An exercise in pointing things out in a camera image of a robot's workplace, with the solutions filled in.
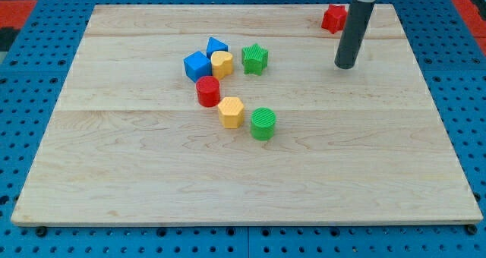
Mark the yellow heart block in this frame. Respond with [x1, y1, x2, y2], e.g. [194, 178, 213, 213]
[210, 51, 234, 80]

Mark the blue cube block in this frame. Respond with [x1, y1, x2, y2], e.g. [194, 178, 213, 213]
[183, 52, 212, 83]

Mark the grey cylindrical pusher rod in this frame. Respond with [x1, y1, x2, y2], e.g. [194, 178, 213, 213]
[334, 0, 374, 69]

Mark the green star block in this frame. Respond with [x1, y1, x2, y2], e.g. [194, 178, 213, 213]
[241, 43, 269, 76]

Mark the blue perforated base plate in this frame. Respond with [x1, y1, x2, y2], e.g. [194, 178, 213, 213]
[1, 0, 485, 257]

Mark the red cylinder block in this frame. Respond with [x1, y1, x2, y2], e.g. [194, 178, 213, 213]
[195, 76, 220, 107]

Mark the wooden board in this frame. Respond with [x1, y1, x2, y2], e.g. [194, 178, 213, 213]
[11, 5, 483, 227]

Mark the yellow hexagon block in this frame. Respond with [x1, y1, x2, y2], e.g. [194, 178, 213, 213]
[217, 97, 245, 129]

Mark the red star block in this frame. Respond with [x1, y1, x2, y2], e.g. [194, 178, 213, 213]
[321, 5, 348, 34]

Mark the green cylinder block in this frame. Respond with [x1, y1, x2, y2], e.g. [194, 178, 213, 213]
[251, 107, 276, 140]

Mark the blue triangle block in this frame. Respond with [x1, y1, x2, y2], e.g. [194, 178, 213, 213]
[206, 37, 229, 58]

